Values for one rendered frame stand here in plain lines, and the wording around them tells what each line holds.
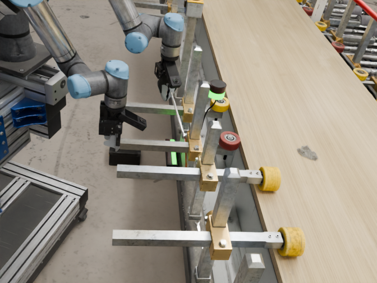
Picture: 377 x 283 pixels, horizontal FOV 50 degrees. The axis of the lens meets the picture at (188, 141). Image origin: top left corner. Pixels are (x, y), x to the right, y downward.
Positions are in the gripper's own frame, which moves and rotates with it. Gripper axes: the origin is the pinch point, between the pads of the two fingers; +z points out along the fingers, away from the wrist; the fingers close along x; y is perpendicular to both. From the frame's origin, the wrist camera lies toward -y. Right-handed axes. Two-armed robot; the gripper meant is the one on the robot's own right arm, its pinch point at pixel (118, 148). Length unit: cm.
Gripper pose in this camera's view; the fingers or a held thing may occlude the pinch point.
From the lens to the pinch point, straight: 152.6
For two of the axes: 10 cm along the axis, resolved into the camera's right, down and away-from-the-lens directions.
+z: -1.6, 7.7, 6.2
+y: -9.8, -0.7, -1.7
